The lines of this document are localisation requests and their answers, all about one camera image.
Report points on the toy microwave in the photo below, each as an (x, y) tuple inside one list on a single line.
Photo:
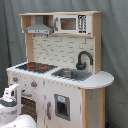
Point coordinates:
[(74, 24)]

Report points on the left red stove knob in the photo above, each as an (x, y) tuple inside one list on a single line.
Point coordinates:
[(14, 79)]

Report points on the black toy faucet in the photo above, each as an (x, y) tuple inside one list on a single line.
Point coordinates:
[(85, 61)]

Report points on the red stove knob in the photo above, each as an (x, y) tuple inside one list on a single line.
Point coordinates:
[(14, 79), (34, 84)]

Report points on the white oven door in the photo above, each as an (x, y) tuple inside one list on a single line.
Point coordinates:
[(32, 104)]

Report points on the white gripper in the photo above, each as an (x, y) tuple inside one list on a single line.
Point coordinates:
[(13, 92)]

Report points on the black toy stovetop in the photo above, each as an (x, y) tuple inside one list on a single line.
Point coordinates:
[(36, 67)]

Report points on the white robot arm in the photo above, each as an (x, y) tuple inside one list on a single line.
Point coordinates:
[(10, 110)]

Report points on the grey range hood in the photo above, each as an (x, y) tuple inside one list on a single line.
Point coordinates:
[(39, 27)]

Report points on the right red stove knob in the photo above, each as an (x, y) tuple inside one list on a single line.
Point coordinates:
[(34, 84)]

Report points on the grey toy sink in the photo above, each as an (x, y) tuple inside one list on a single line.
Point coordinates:
[(72, 74)]

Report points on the wooden toy kitchen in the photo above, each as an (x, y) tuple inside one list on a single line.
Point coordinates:
[(61, 50)]

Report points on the white cabinet door with dispenser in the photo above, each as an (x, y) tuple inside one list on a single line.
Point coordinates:
[(63, 105)]

